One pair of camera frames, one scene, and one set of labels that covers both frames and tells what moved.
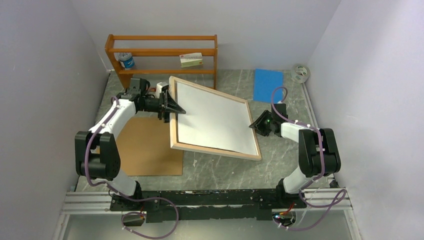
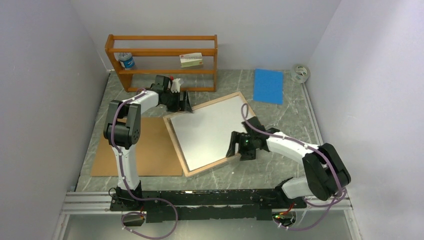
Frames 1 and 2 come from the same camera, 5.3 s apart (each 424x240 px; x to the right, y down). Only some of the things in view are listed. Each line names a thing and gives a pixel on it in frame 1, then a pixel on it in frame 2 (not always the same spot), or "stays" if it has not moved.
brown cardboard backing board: x=144 y=144 stays
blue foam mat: x=265 y=81 stays
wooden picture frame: x=175 y=144 → x=170 y=128
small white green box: x=191 y=60 stays
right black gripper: x=257 y=125 → x=237 y=137
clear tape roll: x=300 y=73 stays
